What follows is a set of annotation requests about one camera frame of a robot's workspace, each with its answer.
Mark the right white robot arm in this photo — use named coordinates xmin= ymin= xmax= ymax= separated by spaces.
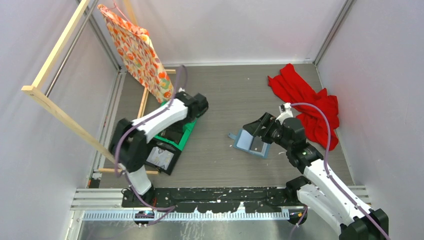
xmin=243 ymin=112 xmax=389 ymax=240

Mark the black tray with paper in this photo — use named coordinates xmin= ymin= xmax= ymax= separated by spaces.
xmin=145 ymin=142 xmax=182 ymax=176

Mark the red cloth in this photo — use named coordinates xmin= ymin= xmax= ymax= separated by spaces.
xmin=267 ymin=63 xmax=340 ymax=151

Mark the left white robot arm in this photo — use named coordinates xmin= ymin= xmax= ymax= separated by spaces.
xmin=108 ymin=91 xmax=209 ymax=207

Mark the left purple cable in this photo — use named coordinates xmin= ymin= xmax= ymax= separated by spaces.
xmin=113 ymin=64 xmax=188 ymax=228

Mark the wooden frame rack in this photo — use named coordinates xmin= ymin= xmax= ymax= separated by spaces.
xmin=21 ymin=0 xmax=176 ymax=175

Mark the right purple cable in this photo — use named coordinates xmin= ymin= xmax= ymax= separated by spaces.
xmin=288 ymin=102 xmax=392 ymax=240

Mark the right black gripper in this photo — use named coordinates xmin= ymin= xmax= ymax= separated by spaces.
xmin=243 ymin=112 xmax=292 ymax=151

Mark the purple cable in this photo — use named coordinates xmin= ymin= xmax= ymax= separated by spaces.
xmin=288 ymin=102 xmax=392 ymax=240
xmin=113 ymin=64 xmax=188 ymax=228

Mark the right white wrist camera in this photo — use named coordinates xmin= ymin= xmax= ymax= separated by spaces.
xmin=276 ymin=102 xmax=294 ymax=125

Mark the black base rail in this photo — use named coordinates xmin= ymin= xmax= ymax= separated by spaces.
xmin=120 ymin=186 xmax=308 ymax=218

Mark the floral orange fabric bag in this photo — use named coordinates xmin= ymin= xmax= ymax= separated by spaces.
xmin=97 ymin=4 xmax=174 ymax=103

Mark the dark grey credit card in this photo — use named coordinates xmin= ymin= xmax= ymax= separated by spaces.
xmin=249 ymin=136 xmax=267 ymax=154

